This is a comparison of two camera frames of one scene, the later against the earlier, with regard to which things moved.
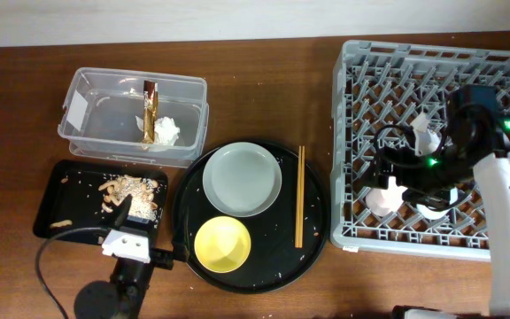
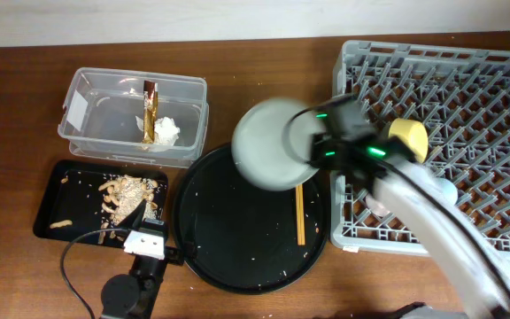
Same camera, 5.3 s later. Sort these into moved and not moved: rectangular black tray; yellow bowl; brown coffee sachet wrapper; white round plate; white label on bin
Moved: white round plate; yellow bowl
Not moved: rectangular black tray; white label on bin; brown coffee sachet wrapper
